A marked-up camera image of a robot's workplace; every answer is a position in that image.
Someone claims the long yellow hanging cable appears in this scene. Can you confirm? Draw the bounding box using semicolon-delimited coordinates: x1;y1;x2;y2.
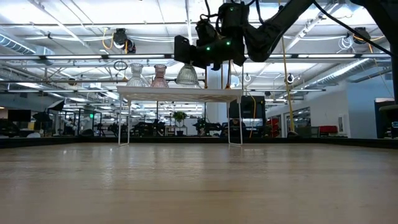
280;35;300;138

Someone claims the red seat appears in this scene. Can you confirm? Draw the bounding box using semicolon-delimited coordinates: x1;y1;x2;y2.
318;125;339;135

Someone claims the clear glass vase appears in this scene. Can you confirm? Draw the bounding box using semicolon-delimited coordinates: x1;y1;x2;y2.
126;63;150;88

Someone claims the background potted green plant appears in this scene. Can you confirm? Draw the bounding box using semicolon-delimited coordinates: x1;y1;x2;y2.
172;111;188;136

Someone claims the black photo softbox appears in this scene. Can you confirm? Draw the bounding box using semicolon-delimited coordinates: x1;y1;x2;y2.
46;99;65;112

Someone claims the smoky green glass vase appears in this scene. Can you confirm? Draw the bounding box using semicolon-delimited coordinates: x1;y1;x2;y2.
175;63;200;86

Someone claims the black background monitor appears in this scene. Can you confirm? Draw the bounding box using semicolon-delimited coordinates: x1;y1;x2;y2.
229;95;267;119
7;109;32;123

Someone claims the person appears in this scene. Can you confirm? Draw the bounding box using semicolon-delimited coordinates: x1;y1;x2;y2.
228;118;248;138

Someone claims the silver ventilation duct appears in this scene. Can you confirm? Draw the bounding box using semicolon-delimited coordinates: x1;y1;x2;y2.
0;33;37;56
306;58;391;90

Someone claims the white wire lattice shelf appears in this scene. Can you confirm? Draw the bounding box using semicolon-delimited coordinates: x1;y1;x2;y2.
116;86;244;147

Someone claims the black ceiling cord reel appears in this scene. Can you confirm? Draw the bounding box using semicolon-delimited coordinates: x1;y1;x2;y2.
111;27;137;54
347;26;371;45

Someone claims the black aluminium table frame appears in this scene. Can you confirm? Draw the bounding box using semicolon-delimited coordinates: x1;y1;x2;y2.
0;136;398;149

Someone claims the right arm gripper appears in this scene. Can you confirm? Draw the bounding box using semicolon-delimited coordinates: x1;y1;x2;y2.
173;18;248;72

